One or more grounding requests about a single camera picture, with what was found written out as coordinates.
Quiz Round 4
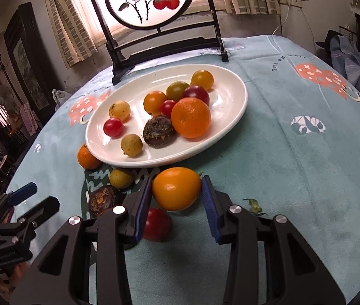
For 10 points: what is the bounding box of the green tomato calyx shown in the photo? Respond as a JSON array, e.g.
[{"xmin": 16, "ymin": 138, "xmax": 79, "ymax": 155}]
[{"xmin": 243, "ymin": 198, "xmax": 268, "ymax": 217}]

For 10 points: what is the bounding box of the dark wooden painted table screen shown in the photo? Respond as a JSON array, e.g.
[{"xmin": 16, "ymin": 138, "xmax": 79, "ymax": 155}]
[{"xmin": 83, "ymin": 0, "xmax": 230, "ymax": 86}]

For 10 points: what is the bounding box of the white plastic bag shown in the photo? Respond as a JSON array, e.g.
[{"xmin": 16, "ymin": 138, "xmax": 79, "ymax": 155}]
[{"xmin": 52, "ymin": 89, "xmax": 71, "ymax": 107}]

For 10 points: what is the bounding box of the dark red plum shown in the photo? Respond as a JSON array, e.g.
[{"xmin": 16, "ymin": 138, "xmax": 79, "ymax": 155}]
[{"xmin": 182, "ymin": 85, "xmax": 210, "ymax": 107}]

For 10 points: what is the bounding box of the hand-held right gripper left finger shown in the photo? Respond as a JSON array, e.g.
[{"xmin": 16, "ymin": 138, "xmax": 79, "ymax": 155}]
[{"xmin": 10, "ymin": 176, "xmax": 153, "ymax": 305}]

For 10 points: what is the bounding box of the orange tomato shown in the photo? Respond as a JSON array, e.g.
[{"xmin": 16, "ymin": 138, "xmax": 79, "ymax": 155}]
[
  {"xmin": 190, "ymin": 69, "xmax": 215, "ymax": 91},
  {"xmin": 143, "ymin": 91, "xmax": 168, "ymax": 116},
  {"xmin": 152, "ymin": 167, "xmax": 202, "ymax": 212}
]

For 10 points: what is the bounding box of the green tomato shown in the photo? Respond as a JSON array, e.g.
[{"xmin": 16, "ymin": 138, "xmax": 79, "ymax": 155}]
[{"xmin": 166, "ymin": 81, "xmax": 191, "ymax": 101}]

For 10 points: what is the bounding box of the pile of blue clothes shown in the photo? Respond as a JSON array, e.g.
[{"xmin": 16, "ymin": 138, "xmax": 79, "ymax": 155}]
[{"xmin": 329, "ymin": 35, "xmax": 360, "ymax": 89}]

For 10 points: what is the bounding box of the pink towel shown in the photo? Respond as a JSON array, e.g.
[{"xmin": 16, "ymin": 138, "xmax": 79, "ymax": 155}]
[{"xmin": 19, "ymin": 102, "xmax": 37, "ymax": 135}]

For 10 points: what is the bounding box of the red cherry tomato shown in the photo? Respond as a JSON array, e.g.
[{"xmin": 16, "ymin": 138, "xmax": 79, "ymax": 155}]
[
  {"xmin": 160, "ymin": 100, "xmax": 177, "ymax": 119},
  {"xmin": 103, "ymin": 118, "xmax": 124, "ymax": 138}
]

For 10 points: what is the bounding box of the large orange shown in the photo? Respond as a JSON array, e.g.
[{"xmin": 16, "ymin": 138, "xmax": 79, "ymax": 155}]
[{"xmin": 171, "ymin": 97, "xmax": 212, "ymax": 139}]

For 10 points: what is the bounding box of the light blue printed tablecloth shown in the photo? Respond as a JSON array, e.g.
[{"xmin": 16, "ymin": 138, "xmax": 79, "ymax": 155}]
[{"xmin": 5, "ymin": 34, "xmax": 360, "ymax": 305}]

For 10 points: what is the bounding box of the small mandarin orange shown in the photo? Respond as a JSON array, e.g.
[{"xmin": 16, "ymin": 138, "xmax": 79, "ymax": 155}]
[{"xmin": 77, "ymin": 144, "xmax": 102, "ymax": 170}]

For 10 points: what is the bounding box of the white oval plate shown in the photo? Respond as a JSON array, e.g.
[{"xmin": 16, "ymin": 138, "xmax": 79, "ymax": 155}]
[{"xmin": 85, "ymin": 64, "xmax": 248, "ymax": 168}]

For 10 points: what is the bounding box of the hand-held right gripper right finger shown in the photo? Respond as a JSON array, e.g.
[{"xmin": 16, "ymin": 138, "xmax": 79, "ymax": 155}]
[{"xmin": 201, "ymin": 175, "xmax": 347, "ymax": 305}]

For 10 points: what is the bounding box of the dark wooden framed panel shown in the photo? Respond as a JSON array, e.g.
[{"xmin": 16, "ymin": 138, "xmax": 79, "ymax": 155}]
[{"xmin": 4, "ymin": 2, "xmax": 56, "ymax": 112}]

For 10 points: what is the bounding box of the brown water chestnut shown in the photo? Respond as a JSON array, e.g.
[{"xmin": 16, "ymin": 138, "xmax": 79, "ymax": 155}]
[
  {"xmin": 88, "ymin": 185, "xmax": 124, "ymax": 218},
  {"xmin": 143, "ymin": 116, "xmax": 177, "ymax": 148}
]

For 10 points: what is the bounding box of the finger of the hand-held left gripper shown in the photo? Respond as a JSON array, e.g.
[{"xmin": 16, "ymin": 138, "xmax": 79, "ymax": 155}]
[
  {"xmin": 7, "ymin": 182, "xmax": 38, "ymax": 205},
  {"xmin": 16, "ymin": 196, "xmax": 60, "ymax": 226}
]

